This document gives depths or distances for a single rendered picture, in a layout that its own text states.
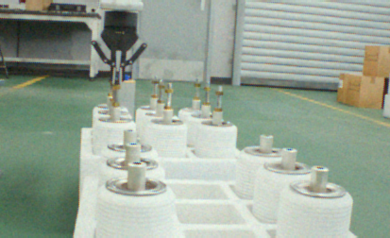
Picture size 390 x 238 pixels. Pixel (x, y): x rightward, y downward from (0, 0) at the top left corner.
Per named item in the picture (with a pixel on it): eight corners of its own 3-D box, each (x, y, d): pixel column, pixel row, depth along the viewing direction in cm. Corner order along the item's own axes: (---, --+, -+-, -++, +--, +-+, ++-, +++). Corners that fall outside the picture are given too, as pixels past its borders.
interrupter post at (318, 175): (312, 195, 63) (314, 170, 62) (305, 190, 65) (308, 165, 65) (329, 195, 63) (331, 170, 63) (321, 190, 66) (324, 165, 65)
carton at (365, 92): (381, 109, 461) (384, 77, 457) (358, 107, 459) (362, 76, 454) (367, 105, 491) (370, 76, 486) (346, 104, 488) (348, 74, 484)
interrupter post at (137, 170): (127, 192, 59) (127, 165, 59) (126, 186, 62) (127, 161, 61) (146, 193, 60) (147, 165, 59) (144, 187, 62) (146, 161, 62)
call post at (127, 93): (108, 182, 153) (111, 81, 148) (107, 177, 160) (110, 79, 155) (130, 183, 154) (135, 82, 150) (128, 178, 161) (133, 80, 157)
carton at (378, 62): (398, 78, 459) (402, 47, 455) (377, 76, 456) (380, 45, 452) (382, 76, 489) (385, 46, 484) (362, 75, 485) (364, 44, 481)
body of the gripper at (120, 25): (140, 11, 114) (137, 52, 115) (103, 9, 112) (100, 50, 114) (141, 8, 106) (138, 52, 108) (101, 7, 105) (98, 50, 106)
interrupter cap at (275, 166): (271, 177, 72) (272, 172, 71) (257, 164, 79) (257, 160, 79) (319, 177, 73) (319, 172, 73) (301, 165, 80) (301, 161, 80)
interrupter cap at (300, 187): (300, 200, 60) (301, 195, 60) (280, 184, 67) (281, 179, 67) (355, 200, 61) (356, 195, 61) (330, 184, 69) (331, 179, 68)
